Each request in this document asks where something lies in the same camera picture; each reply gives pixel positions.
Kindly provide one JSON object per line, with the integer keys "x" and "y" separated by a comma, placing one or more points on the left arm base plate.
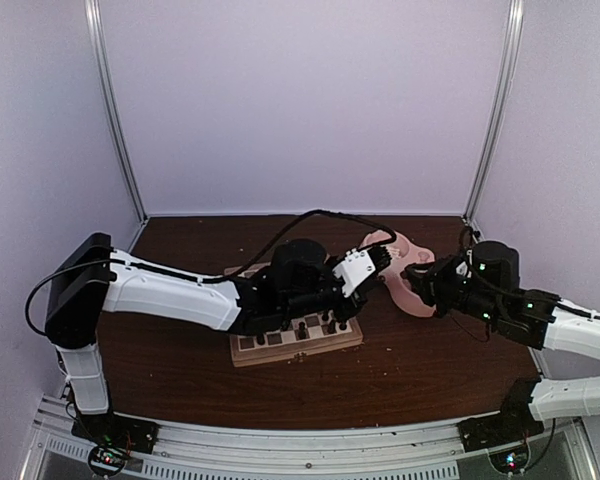
{"x": 115, "y": 431}

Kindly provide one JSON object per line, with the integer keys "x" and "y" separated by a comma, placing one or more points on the wooden chess board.
{"x": 284, "y": 345}

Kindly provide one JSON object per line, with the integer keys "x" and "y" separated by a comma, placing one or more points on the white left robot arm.
{"x": 98, "y": 278}

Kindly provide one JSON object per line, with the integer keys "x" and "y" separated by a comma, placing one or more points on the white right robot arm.
{"x": 543, "y": 320}

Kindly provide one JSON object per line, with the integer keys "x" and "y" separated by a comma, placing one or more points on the front aluminium rail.
{"x": 431, "y": 450}

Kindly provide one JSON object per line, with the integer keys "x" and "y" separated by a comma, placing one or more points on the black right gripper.
{"x": 428, "y": 284}

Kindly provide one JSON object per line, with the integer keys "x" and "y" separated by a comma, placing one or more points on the right aluminium frame post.
{"x": 506, "y": 74}

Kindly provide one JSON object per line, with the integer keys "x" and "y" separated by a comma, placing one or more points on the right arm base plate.
{"x": 498, "y": 429}

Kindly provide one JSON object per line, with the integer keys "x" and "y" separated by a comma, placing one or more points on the pink double bowl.
{"x": 403, "y": 253}

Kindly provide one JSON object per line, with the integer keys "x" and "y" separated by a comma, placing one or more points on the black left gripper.
{"x": 356, "y": 304}

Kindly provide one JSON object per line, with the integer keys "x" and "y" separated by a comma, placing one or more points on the left aluminium frame post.
{"x": 98, "y": 42}

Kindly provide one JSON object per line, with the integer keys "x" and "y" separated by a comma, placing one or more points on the aluminium frame post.
{"x": 98, "y": 42}
{"x": 506, "y": 74}

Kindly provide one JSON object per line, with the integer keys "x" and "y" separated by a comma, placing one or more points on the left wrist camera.
{"x": 358, "y": 265}

